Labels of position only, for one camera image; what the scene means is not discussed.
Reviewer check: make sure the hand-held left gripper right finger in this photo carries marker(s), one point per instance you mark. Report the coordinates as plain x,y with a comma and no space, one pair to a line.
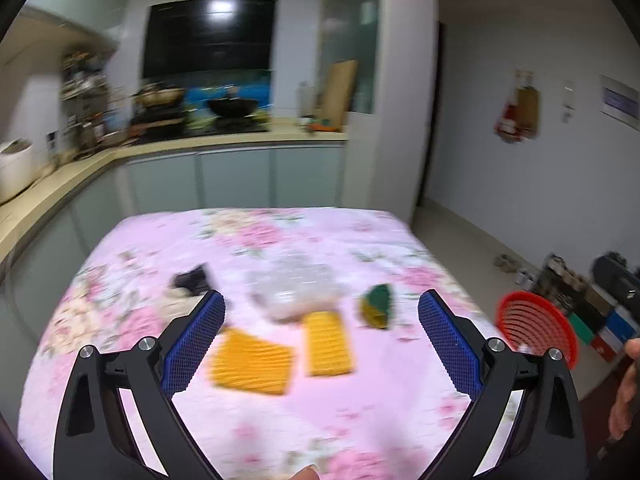
450,350

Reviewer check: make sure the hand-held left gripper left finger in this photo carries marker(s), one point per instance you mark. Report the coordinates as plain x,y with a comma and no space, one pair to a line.
192,345

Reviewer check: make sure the black plastic bag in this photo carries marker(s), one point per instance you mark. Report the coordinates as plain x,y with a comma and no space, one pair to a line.
192,280

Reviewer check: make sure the green yellow scouring sponge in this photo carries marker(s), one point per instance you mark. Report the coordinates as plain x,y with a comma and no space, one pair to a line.
377,305

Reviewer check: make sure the red mesh basket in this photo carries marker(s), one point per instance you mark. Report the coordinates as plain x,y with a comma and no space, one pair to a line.
530,320

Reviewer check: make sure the clear plastic bag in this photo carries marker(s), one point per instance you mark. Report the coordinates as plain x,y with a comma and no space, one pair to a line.
295,290

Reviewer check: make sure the yellow ridged sponge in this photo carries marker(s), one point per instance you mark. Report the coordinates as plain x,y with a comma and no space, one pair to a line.
252,362
327,342

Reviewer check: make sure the person's left hand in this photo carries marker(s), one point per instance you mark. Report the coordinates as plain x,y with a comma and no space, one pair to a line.
305,474

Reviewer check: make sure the person's right hand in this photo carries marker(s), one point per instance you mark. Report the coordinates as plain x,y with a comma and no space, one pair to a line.
625,395

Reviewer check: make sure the white sneaker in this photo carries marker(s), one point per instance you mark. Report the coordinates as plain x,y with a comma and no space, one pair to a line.
521,276

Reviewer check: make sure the beige slipper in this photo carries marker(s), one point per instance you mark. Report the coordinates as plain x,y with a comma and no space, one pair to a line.
501,261
512,263

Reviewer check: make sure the black shoe rack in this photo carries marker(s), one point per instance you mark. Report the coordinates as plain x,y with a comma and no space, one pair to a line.
542,290

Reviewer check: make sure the row of light shoes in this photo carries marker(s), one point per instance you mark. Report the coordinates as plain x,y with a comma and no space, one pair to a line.
565,275

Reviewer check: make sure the stack of shoe boxes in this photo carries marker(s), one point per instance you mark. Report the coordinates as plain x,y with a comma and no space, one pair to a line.
600,320

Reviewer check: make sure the pink floral quilt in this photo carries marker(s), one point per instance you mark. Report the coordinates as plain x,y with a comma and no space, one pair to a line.
320,240

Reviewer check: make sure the grey kitchen base cabinets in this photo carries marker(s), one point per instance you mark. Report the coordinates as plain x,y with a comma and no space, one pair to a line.
235,175

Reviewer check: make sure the black gas stove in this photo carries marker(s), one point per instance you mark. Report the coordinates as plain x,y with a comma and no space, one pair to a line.
225,125

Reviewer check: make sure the red printed bag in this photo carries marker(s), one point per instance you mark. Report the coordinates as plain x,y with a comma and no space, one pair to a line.
507,127

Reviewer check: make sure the black wok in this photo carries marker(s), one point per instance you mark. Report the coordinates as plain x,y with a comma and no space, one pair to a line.
232,106

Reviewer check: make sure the white rice cooker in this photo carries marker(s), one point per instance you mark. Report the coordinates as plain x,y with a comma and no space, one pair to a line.
15,170

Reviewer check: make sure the blue sea-print backsplash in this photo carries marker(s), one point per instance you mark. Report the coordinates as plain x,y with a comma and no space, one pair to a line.
200,95

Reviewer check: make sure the golden cooking pot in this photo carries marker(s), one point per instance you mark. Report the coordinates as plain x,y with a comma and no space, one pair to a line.
160,96

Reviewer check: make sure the brown paper bag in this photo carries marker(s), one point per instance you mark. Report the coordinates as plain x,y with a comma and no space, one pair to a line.
529,110

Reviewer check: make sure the orange sponge tray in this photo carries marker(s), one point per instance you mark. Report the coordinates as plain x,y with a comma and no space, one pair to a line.
325,126

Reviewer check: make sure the metal spice rack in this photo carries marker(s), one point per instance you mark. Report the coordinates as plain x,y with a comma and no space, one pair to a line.
85,100

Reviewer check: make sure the white plastic bottle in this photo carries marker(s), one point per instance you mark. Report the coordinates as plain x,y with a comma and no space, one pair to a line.
306,100

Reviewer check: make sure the wooden cutting board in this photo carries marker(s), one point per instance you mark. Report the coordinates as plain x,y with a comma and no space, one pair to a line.
340,92

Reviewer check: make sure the white electrical panel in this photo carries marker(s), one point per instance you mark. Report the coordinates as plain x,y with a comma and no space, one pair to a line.
620,102

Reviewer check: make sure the black range hood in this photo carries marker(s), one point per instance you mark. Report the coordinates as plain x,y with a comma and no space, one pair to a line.
210,40

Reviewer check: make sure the frosted glass partition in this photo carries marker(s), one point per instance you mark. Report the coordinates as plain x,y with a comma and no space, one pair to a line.
350,35

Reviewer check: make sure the grey kitchen wall cabinets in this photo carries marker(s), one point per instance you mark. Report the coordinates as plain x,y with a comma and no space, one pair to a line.
45,25

